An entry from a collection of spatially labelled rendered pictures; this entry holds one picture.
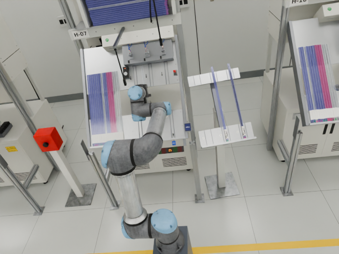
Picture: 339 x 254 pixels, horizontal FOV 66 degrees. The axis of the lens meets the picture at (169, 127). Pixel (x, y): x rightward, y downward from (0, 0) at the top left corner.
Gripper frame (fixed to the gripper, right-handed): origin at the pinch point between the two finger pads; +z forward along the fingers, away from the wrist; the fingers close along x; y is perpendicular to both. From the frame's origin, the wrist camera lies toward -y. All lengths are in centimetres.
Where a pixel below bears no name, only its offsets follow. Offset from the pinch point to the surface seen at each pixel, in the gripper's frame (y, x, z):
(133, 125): -18.1, 12.6, 3.7
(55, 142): -22, 76, 13
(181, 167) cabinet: -67, -11, 60
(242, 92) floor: -10, -97, 173
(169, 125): -21.8, -11.9, 2.8
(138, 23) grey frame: 49.1, -2.2, 7.5
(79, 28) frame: 52, 37, 4
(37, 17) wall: 119, 140, 144
